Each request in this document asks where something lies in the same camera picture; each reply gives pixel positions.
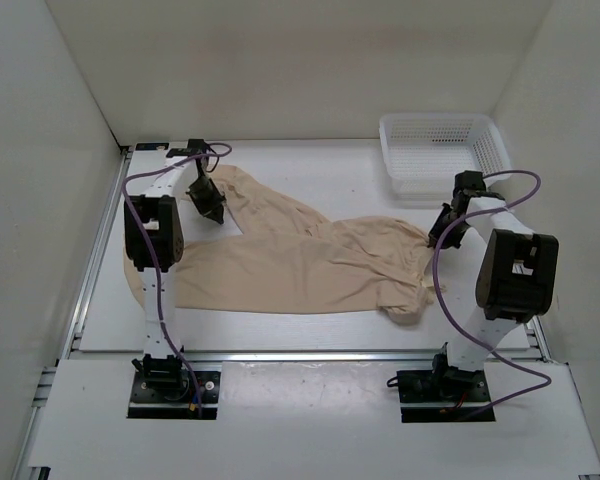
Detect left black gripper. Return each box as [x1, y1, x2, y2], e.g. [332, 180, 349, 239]
[185, 176, 225, 222]

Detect beige trousers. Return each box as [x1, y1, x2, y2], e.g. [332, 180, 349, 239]
[121, 162, 451, 327]

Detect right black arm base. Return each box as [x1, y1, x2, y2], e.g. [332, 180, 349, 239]
[386, 370, 496, 424]

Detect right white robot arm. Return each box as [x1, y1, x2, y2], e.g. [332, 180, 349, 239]
[428, 171, 559, 400]

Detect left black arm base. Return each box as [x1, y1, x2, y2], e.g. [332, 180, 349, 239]
[127, 369, 221, 421]

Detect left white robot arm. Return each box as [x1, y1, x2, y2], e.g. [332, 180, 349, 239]
[121, 139, 231, 400]

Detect white plastic mesh basket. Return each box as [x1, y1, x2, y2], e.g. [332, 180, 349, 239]
[379, 113, 512, 205]

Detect aluminium front rail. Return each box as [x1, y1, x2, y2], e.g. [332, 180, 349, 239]
[66, 347, 543, 363]

